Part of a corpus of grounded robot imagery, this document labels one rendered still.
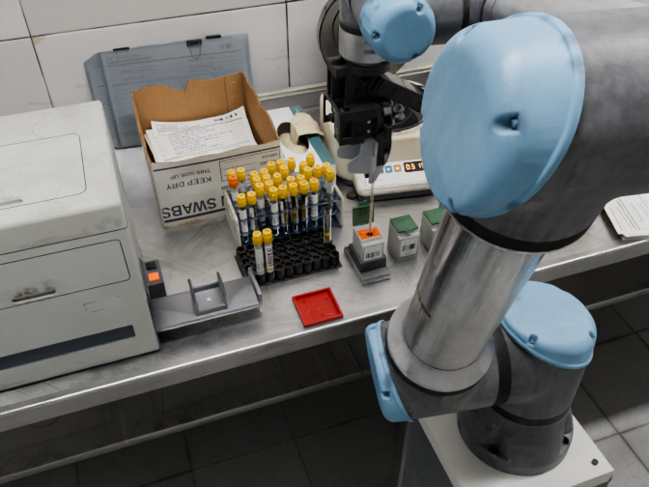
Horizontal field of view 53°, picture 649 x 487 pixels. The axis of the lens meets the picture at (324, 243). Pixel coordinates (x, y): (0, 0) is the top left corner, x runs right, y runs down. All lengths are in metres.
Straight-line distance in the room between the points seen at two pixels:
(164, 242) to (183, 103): 0.35
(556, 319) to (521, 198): 0.41
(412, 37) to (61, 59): 0.88
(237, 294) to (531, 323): 0.50
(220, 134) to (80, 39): 0.33
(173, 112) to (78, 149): 0.52
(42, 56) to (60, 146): 0.49
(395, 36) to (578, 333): 0.38
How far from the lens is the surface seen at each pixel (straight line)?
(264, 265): 1.13
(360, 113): 0.92
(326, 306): 1.09
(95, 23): 1.44
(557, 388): 0.81
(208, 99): 1.46
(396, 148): 1.30
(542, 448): 0.89
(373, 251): 1.12
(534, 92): 0.37
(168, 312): 1.06
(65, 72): 1.48
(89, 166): 0.93
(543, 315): 0.78
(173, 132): 1.43
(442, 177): 0.42
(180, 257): 1.21
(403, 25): 0.74
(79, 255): 0.91
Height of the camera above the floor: 1.68
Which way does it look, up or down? 42 degrees down
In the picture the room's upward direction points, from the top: straight up
